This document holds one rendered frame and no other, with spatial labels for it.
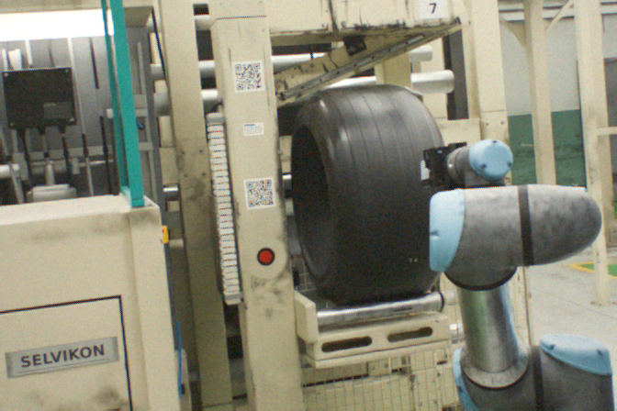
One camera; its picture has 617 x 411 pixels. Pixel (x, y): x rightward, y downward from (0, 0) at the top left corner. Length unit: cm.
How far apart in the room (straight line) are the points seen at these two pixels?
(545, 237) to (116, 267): 60
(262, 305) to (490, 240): 103
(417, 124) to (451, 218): 88
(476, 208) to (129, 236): 49
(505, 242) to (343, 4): 139
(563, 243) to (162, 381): 59
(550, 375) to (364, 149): 72
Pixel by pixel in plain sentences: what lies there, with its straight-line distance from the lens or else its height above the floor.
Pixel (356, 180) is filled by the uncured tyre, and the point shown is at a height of 124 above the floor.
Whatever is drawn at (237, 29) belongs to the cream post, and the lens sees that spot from 210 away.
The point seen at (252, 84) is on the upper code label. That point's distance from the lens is 209.
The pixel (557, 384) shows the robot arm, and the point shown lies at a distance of 154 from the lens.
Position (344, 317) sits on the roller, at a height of 90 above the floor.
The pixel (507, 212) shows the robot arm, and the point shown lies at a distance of 119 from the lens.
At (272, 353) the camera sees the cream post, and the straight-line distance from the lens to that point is 215.
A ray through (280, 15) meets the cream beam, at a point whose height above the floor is 169.
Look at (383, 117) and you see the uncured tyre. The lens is 204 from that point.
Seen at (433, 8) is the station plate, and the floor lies 169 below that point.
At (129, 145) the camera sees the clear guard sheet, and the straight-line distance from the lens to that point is 121.
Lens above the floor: 134
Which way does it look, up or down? 3 degrees down
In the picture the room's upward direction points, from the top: 5 degrees counter-clockwise
